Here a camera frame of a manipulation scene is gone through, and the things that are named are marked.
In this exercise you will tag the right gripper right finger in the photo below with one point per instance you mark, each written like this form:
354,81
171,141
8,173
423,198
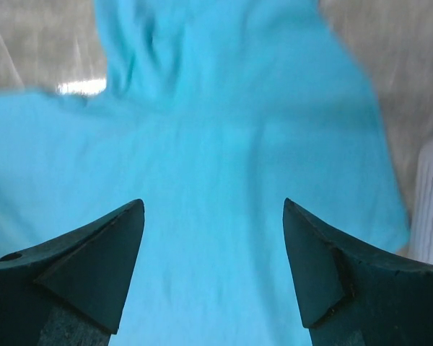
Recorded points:
352,293

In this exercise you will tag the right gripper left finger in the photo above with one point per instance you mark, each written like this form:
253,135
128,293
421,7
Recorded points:
72,289

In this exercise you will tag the turquoise t-shirt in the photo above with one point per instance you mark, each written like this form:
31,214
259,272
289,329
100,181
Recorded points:
214,113

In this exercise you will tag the white plastic basket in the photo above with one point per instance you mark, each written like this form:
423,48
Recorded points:
421,241

